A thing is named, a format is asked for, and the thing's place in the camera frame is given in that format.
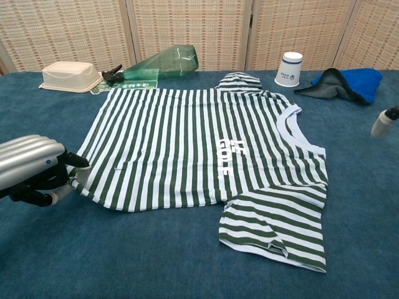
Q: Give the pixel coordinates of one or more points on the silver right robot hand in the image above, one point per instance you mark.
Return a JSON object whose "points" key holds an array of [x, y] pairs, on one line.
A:
{"points": [[381, 123]]}

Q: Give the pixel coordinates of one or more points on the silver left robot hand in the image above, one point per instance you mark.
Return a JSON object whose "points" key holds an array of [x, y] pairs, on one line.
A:
{"points": [[28, 155]]}

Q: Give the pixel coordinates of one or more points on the green white striped T-shirt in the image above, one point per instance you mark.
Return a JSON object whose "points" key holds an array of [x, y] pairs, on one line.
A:
{"points": [[171, 146]]}

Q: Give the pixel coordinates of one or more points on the blue and grey cloth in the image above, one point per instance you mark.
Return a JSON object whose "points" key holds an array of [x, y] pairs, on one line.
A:
{"points": [[363, 84]]}

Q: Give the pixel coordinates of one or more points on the beige plastic food container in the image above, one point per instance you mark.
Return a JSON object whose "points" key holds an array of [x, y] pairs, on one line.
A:
{"points": [[68, 76]]}

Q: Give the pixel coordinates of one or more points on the white paper cup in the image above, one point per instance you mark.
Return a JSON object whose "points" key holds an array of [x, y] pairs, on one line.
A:
{"points": [[288, 70]]}

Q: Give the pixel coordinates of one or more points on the green printed card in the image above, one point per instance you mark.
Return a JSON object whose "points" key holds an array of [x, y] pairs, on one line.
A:
{"points": [[134, 85]]}

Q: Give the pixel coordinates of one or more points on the blue carpet table mat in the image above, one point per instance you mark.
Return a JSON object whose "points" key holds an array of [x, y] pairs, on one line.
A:
{"points": [[156, 255]]}

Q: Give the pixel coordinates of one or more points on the green spray bottle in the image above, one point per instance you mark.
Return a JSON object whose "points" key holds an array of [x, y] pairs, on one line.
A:
{"points": [[168, 63]]}

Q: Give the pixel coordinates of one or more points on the woven folding screen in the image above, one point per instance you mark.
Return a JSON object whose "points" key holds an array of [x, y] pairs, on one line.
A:
{"points": [[187, 31]]}

